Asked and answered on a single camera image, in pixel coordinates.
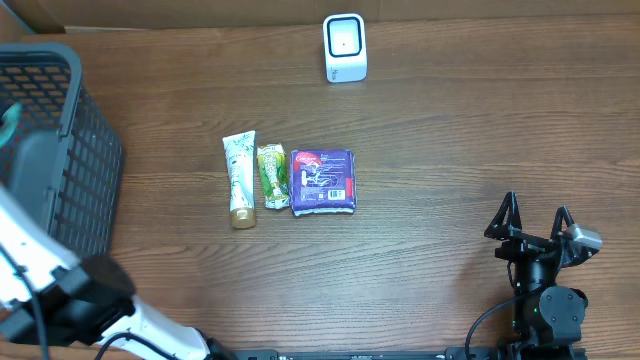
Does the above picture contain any teal wet wipes pack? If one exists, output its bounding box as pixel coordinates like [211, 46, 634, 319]
[0, 103, 22, 147]

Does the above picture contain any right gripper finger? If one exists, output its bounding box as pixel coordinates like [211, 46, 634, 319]
[550, 205, 573, 241]
[484, 191, 522, 241]

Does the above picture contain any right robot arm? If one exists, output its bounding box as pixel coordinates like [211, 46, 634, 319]
[474, 192, 602, 359]

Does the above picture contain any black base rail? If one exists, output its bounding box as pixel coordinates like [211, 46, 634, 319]
[232, 347, 588, 360]

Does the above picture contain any white barcode scanner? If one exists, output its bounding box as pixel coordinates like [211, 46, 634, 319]
[322, 13, 368, 83]

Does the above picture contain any white cream tube gold cap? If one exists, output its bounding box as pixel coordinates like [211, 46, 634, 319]
[223, 130, 256, 229]

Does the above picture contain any purple sanitary pad pack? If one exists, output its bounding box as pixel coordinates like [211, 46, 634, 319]
[288, 149, 357, 217]

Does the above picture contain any green yellow snack pouch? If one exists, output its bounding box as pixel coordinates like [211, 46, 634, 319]
[257, 143, 290, 210]

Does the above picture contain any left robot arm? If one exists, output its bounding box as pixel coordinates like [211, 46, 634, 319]
[1, 190, 232, 359]

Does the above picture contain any grey plastic mesh basket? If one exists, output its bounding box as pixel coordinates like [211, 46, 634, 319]
[1, 43, 125, 258]

